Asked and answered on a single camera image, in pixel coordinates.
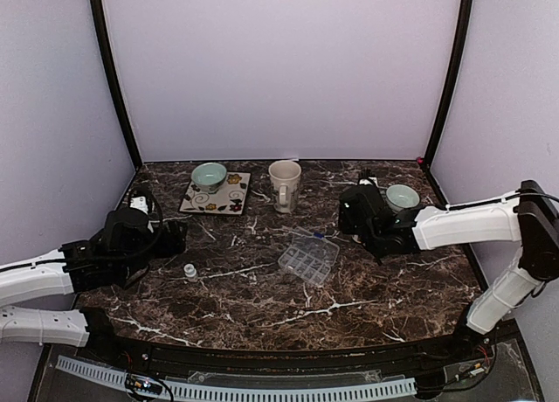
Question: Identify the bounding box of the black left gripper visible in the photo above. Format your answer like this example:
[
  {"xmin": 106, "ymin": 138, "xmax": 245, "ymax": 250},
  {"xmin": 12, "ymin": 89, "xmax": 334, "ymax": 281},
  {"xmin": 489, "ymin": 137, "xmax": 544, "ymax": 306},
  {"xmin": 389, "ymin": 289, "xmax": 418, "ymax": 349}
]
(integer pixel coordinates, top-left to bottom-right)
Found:
[{"xmin": 118, "ymin": 220, "xmax": 187, "ymax": 282}]

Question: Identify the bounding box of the small white bottle cap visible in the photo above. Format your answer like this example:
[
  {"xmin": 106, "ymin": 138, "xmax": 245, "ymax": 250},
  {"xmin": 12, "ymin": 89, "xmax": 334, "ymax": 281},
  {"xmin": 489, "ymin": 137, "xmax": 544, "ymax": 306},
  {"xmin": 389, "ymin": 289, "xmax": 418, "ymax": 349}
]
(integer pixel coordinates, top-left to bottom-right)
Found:
[{"xmin": 183, "ymin": 264, "xmax": 198, "ymax": 282}]

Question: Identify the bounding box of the clear plastic pill organizer box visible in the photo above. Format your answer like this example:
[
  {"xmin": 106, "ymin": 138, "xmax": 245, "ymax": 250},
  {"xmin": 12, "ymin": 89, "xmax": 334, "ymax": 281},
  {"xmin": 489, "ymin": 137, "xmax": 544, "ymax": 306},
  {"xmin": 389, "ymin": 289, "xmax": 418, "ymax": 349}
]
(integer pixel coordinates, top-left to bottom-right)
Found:
[{"xmin": 278, "ymin": 227, "xmax": 340, "ymax": 288}]

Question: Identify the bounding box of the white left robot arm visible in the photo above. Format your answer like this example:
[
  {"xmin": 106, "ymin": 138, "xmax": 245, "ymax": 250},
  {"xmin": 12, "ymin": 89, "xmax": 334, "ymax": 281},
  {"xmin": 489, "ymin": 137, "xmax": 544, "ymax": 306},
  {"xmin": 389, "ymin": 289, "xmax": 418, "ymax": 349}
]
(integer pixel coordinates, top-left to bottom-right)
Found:
[{"xmin": 1, "ymin": 208, "xmax": 188, "ymax": 364}]

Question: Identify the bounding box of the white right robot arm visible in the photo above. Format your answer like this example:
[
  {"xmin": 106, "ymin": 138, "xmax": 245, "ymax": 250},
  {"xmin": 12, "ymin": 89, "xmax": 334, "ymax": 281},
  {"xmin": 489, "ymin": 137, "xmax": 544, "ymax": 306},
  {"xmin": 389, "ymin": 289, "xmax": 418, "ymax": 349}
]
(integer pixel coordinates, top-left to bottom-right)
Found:
[{"xmin": 338, "ymin": 180, "xmax": 558, "ymax": 362}]

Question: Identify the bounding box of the right celadon green bowl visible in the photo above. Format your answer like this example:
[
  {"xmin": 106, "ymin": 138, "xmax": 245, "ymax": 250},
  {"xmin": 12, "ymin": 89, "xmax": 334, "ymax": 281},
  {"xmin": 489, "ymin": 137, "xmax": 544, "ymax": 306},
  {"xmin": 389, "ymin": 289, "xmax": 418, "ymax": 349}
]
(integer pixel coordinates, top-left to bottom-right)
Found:
[{"xmin": 385, "ymin": 184, "xmax": 420, "ymax": 213}]

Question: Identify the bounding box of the celadon green bowl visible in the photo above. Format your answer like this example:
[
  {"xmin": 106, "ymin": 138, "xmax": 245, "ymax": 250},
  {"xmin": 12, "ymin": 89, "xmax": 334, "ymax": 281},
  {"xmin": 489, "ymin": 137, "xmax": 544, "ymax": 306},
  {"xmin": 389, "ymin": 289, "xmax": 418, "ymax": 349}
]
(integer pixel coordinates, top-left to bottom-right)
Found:
[
  {"xmin": 190, "ymin": 163, "xmax": 227, "ymax": 193},
  {"xmin": 385, "ymin": 184, "xmax": 420, "ymax": 213}
]

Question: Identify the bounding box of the left celadon green bowl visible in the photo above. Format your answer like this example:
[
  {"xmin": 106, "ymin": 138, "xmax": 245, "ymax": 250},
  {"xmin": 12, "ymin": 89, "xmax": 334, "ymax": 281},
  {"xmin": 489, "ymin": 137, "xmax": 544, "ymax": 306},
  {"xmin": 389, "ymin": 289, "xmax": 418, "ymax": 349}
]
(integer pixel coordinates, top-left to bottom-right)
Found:
[{"xmin": 190, "ymin": 163, "xmax": 227, "ymax": 193}]

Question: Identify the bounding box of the floral square coaster tile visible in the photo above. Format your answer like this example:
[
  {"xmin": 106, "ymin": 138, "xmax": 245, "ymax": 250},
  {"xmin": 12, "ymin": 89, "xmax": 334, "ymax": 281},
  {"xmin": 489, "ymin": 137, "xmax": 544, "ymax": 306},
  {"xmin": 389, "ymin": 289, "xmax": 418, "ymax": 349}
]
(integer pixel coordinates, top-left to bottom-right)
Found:
[{"xmin": 178, "ymin": 171, "xmax": 251, "ymax": 216}]

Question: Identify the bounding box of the beige ceramic mug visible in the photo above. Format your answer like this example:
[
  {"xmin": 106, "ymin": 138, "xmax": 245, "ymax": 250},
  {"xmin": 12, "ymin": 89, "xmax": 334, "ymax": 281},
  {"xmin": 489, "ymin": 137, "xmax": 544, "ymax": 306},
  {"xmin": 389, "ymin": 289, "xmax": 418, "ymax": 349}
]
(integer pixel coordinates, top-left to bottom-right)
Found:
[{"xmin": 268, "ymin": 160, "xmax": 302, "ymax": 213}]

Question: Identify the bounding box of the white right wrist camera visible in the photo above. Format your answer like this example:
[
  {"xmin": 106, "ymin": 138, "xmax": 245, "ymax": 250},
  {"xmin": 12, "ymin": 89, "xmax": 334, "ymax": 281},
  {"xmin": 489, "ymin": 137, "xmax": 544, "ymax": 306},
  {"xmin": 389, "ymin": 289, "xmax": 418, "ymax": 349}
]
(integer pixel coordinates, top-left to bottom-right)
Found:
[{"xmin": 357, "ymin": 169, "xmax": 378, "ymax": 187}]

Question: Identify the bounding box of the white slotted cable duct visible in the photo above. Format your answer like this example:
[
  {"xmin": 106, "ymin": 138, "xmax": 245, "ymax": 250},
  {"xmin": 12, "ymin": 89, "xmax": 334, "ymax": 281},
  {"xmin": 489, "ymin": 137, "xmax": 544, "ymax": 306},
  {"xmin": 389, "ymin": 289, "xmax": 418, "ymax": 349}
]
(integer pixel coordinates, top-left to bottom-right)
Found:
[{"xmin": 55, "ymin": 356, "xmax": 417, "ymax": 401}]

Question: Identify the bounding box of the black front table rail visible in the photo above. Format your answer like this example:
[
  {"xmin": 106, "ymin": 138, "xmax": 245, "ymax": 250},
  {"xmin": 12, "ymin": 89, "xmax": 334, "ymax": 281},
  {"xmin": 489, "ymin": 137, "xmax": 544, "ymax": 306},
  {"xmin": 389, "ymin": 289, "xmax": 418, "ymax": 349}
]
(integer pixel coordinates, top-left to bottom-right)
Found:
[{"xmin": 43, "ymin": 321, "xmax": 521, "ymax": 377}]

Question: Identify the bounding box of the black right frame post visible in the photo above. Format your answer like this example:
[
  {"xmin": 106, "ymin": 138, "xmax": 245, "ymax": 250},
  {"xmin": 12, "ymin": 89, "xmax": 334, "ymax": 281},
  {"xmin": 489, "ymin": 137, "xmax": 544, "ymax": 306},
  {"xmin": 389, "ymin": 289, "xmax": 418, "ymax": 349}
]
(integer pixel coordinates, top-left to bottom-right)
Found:
[{"xmin": 423, "ymin": 0, "xmax": 473, "ymax": 171}]

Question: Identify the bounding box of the black frame post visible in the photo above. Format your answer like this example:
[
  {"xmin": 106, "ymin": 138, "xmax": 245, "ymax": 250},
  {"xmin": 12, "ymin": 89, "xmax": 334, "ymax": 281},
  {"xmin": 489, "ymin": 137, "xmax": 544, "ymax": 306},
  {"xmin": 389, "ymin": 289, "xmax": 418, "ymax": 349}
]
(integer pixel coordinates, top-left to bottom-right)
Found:
[
  {"xmin": 89, "ymin": 0, "xmax": 143, "ymax": 170},
  {"xmin": 423, "ymin": 0, "xmax": 473, "ymax": 171}
]

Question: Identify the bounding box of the black left frame post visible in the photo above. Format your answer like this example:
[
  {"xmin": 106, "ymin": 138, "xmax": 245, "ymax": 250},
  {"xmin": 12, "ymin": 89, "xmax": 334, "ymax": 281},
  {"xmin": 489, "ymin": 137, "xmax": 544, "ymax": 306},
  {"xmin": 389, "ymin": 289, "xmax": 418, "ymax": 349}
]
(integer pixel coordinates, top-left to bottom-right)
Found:
[{"xmin": 89, "ymin": 0, "xmax": 143, "ymax": 170}]

